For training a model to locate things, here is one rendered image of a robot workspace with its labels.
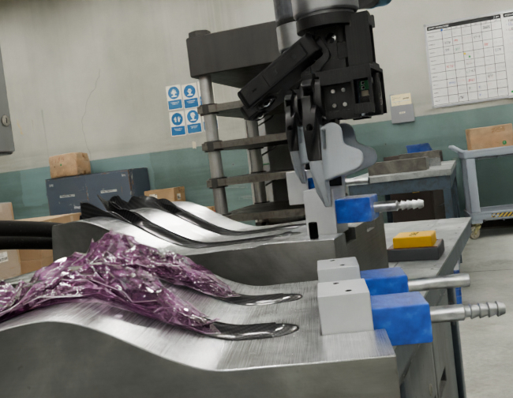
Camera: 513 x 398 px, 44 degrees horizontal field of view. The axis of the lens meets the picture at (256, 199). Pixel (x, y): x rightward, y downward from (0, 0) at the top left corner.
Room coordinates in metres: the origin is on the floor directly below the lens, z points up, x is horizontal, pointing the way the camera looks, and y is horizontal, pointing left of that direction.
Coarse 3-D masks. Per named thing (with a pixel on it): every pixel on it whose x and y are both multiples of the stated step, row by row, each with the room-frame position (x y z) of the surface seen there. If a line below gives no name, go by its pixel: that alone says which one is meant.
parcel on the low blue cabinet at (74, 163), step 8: (72, 152) 7.86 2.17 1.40; (80, 152) 7.93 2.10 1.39; (56, 160) 7.91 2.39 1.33; (64, 160) 7.87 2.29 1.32; (72, 160) 7.85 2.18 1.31; (80, 160) 7.90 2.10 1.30; (88, 160) 8.09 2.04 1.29; (56, 168) 7.91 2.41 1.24; (64, 168) 7.87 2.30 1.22; (72, 168) 7.85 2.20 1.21; (80, 168) 7.89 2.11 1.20; (88, 168) 8.06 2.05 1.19; (56, 176) 7.94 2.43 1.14; (64, 176) 7.90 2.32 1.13
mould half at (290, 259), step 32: (64, 224) 0.81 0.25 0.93; (96, 224) 0.79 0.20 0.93; (128, 224) 0.83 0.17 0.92; (160, 224) 0.87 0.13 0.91; (192, 224) 0.92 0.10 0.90; (224, 224) 0.97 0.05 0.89; (288, 224) 0.93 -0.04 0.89; (352, 224) 0.79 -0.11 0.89; (64, 256) 0.82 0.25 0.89; (192, 256) 0.74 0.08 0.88; (224, 256) 0.73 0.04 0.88; (256, 256) 0.71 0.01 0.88; (288, 256) 0.70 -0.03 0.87; (320, 256) 0.68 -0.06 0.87; (352, 256) 0.74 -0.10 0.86; (384, 256) 0.90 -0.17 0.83
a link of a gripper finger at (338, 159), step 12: (324, 132) 0.72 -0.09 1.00; (336, 132) 0.71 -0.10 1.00; (324, 144) 0.72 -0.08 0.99; (336, 144) 0.71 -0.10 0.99; (324, 156) 0.71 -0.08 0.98; (336, 156) 0.70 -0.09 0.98; (348, 156) 0.70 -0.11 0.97; (360, 156) 0.69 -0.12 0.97; (312, 168) 0.71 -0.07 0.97; (324, 168) 0.71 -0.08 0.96; (336, 168) 0.70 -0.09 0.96; (348, 168) 0.70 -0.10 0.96; (324, 180) 0.70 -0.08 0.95; (324, 192) 0.71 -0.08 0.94; (324, 204) 0.71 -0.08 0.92
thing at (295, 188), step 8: (288, 176) 1.05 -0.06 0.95; (296, 176) 1.04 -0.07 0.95; (288, 184) 1.05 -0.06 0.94; (296, 184) 1.04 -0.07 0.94; (304, 184) 1.04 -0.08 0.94; (312, 184) 1.04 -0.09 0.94; (352, 184) 1.03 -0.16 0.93; (360, 184) 1.02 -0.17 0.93; (288, 192) 1.05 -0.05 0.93; (296, 192) 1.04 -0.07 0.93; (296, 200) 1.04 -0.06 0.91
